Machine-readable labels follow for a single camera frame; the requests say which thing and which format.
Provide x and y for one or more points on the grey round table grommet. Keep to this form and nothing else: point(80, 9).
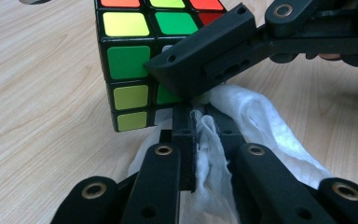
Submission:
point(34, 1)

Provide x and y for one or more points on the colourful puzzle cube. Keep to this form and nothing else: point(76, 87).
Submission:
point(127, 62)

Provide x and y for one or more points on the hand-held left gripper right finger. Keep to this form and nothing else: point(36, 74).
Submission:
point(227, 137)

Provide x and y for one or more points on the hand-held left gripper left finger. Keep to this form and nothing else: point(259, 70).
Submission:
point(184, 137)

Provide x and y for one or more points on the white wet wipe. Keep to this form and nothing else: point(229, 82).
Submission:
point(261, 121)

